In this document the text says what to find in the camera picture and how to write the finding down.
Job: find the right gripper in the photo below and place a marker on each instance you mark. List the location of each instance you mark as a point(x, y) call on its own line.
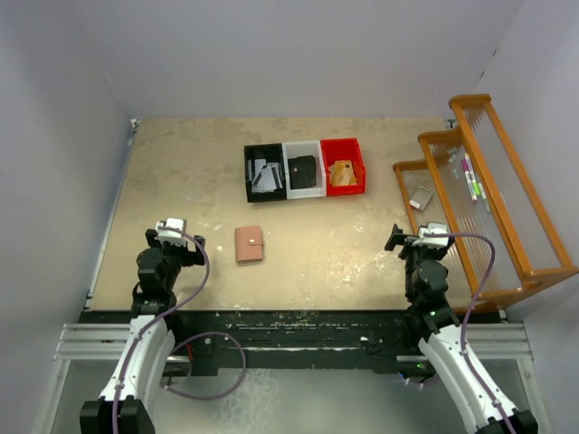
point(397, 237)

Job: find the black wallet in bin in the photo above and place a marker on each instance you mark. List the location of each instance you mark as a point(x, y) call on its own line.
point(302, 172)

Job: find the black plastic bin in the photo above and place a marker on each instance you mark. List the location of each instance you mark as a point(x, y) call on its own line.
point(272, 153)

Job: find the pink leather card holder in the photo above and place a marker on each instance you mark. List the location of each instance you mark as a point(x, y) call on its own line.
point(249, 245)

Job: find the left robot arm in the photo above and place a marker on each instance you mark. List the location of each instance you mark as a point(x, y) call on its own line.
point(125, 403)

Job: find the small grey red box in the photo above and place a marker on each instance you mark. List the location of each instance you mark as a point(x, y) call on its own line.
point(420, 198)

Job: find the aluminium frame rail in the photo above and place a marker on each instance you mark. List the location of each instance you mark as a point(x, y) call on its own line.
point(107, 342)

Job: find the orange cards in red bin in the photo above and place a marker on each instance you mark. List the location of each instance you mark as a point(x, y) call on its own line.
point(342, 173)

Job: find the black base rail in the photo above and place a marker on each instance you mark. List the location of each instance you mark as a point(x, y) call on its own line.
point(220, 336)

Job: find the grey cards in black bin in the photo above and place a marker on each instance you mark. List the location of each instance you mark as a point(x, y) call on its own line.
point(265, 177)

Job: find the purple marker pen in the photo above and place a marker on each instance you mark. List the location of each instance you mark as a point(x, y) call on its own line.
point(466, 169)

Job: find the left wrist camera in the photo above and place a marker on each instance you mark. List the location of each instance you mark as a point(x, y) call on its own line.
point(171, 230)

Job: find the white plastic bin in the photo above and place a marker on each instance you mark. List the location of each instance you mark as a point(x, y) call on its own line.
point(305, 148)

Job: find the green marker pen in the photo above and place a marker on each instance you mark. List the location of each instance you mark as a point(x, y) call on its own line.
point(482, 194)

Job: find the red plastic bin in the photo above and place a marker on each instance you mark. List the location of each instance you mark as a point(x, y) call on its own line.
point(344, 149)

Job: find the orange wooden tiered rack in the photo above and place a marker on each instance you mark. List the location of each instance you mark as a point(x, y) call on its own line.
point(530, 255)

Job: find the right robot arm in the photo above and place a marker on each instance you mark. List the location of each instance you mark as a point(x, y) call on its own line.
point(441, 336)

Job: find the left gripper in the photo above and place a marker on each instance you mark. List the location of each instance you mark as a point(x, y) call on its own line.
point(189, 258)

